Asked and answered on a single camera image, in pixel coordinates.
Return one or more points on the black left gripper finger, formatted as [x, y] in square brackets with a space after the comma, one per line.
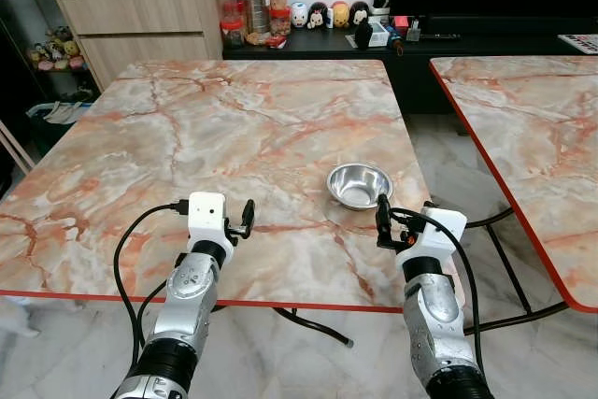
[249, 212]

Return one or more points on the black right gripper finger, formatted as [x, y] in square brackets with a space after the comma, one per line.
[383, 207]

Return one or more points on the small steel bowl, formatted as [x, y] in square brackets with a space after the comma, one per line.
[360, 184]

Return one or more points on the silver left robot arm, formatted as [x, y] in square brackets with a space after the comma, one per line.
[187, 306]

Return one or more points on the red snack packet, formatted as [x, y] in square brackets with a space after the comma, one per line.
[266, 42]

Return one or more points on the black remote control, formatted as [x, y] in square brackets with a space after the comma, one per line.
[439, 36]

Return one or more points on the small red lid jar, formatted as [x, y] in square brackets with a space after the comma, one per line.
[232, 33]
[280, 21]

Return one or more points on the small red box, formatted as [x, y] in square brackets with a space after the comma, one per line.
[401, 22]

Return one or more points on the black plush doll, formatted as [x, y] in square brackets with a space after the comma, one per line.
[360, 14]
[319, 16]

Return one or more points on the yellow plush doll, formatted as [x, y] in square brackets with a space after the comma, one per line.
[340, 15]

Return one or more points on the white plush doll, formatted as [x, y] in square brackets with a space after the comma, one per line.
[299, 15]

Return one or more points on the large clear red lid jar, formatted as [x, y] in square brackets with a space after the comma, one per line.
[255, 8]

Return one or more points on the basket with white cloth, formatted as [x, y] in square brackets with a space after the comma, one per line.
[61, 114]

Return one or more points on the light wooden drawer cabinet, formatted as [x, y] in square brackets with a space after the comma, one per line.
[140, 11]

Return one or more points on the toy display shelf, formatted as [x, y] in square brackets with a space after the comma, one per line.
[58, 51]

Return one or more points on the white printed magazine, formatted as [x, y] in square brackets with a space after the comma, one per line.
[579, 44]

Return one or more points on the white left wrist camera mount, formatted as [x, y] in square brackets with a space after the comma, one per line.
[206, 217]

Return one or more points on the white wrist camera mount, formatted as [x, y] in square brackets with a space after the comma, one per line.
[439, 231]
[206, 217]

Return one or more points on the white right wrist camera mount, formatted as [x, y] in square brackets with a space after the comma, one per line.
[439, 231]

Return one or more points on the black metal table leg frame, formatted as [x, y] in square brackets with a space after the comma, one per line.
[318, 329]
[509, 270]

